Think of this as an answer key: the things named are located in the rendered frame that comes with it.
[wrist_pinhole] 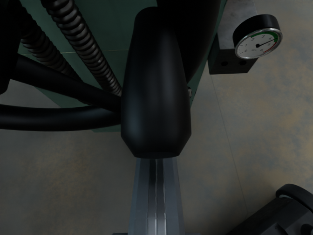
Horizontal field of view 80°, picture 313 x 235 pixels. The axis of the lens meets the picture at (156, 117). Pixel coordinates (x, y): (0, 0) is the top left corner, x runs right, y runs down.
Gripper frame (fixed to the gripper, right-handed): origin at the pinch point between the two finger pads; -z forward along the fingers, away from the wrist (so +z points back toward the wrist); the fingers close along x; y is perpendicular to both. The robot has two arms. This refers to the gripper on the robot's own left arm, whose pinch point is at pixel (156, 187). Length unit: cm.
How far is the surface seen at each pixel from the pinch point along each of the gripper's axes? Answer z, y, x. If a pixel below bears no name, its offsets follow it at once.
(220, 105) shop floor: -72, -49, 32
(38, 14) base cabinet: -27.8, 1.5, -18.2
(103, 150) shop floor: -54, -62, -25
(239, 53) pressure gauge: -24.3, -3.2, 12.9
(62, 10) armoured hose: -12.5, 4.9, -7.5
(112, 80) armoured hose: -17.4, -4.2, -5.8
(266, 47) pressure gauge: -23.8, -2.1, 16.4
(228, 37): -30.0, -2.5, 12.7
